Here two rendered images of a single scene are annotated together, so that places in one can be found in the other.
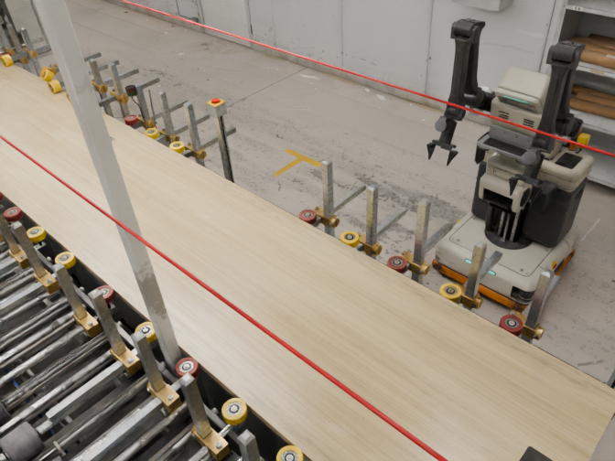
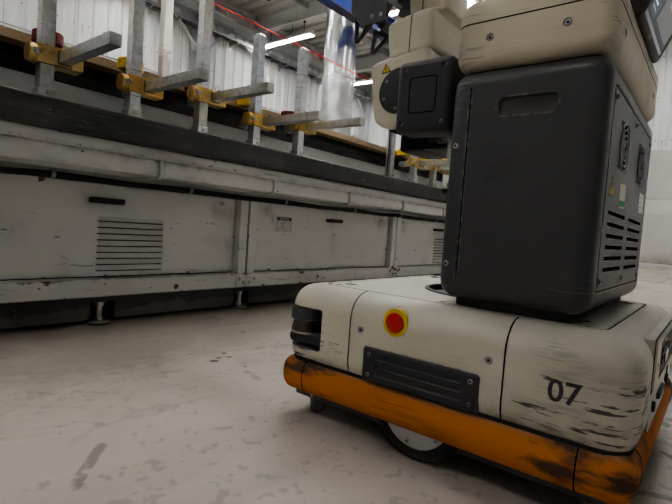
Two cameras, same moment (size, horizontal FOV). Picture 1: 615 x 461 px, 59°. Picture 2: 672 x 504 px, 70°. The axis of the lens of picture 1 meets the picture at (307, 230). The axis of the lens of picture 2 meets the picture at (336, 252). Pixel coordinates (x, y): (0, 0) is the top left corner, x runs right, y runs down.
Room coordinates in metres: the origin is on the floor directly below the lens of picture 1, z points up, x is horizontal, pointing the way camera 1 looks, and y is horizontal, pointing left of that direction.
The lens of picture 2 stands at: (1.96, -2.21, 0.41)
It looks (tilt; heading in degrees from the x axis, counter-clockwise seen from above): 3 degrees down; 83
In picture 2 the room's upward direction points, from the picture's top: 4 degrees clockwise
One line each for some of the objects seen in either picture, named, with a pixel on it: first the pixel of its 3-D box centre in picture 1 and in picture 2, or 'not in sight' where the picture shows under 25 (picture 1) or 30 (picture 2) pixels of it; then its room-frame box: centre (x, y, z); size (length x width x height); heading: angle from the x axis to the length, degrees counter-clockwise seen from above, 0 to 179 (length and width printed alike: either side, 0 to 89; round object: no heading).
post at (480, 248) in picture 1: (471, 288); (134, 65); (1.47, -0.63, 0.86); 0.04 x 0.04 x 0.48; 44
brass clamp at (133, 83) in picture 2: (465, 295); (140, 86); (1.49, -0.62, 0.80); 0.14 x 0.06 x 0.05; 44
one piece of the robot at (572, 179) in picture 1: (526, 185); (545, 154); (2.50, -1.27, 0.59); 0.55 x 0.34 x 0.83; 44
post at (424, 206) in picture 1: (420, 247); (203, 65); (1.65, -0.46, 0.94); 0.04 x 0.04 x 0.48; 44
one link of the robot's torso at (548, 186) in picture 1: (518, 197); (424, 114); (2.27, -1.13, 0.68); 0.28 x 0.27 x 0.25; 44
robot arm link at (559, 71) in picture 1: (553, 101); not in sight; (1.95, -1.01, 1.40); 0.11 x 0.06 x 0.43; 45
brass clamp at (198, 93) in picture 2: (414, 263); (206, 97); (1.67, -0.44, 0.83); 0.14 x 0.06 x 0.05; 44
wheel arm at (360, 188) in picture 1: (336, 207); (321, 126); (2.10, -0.15, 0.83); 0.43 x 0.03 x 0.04; 134
